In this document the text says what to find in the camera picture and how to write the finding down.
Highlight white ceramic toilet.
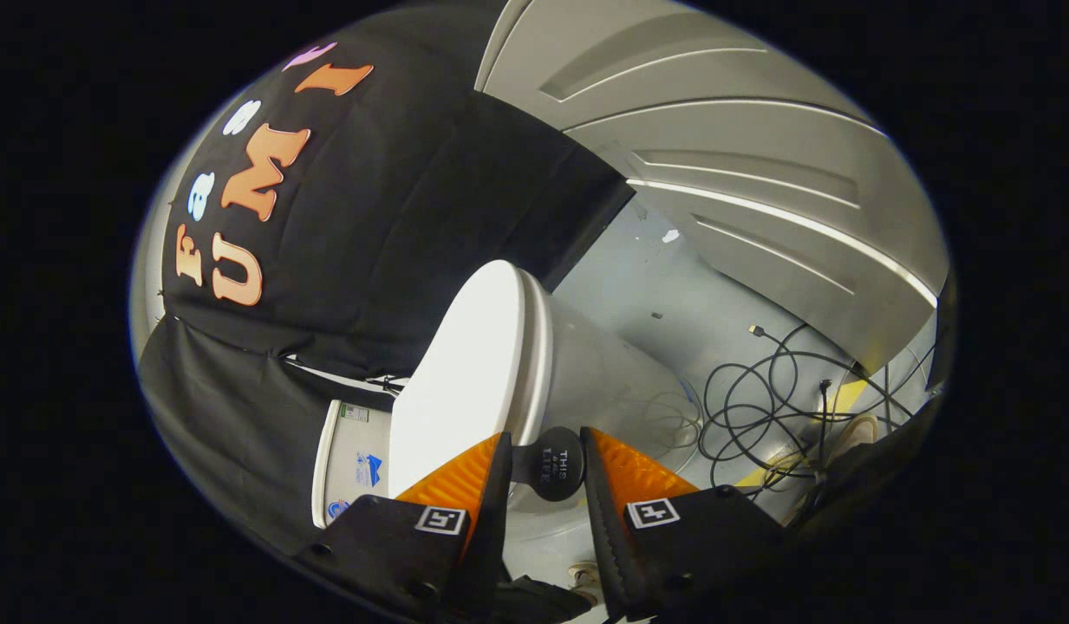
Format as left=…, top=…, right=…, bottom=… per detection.
left=311, top=264, right=701, bottom=531

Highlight white panelled door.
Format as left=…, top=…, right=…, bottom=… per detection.
left=475, top=0, right=950, bottom=375

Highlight tangle of black floor cables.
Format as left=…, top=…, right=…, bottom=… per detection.
left=697, top=322, right=935, bottom=505

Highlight black backdrop cloth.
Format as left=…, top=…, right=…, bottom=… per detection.
left=138, top=0, right=636, bottom=556

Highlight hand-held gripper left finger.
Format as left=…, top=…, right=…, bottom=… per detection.
left=296, top=432, right=515, bottom=623

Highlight black toilet lid lifter handle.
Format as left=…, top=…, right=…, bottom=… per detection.
left=510, top=426, right=586, bottom=503

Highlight person's beige shoe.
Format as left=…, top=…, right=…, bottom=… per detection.
left=831, top=413, right=883, bottom=456
left=567, top=561, right=606, bottom=608

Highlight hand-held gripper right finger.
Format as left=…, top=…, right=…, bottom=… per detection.
left=580, top=426, right=799, bottom=623

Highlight person's dark trousers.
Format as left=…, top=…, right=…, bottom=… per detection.
left=781, top=381, right=949, bottom=543

